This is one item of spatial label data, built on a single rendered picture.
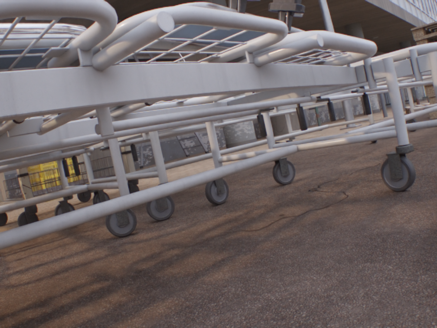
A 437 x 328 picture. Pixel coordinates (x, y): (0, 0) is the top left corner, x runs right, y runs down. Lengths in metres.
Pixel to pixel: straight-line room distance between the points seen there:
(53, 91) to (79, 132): 0.69
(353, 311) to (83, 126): 0.94
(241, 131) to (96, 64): 6.67
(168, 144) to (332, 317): 8.15
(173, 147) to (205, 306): 8.05
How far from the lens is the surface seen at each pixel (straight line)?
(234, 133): 7.19
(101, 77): 0.58
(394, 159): 1.35
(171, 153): 8.68
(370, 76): 1.35
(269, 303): 0.71
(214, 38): 1.25
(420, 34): 5.18
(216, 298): 0.77
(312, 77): 1.06
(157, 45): 1.14
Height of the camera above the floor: 0.31
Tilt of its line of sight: 4 degrees down
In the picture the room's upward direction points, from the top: 12 degrees counter-clockwise
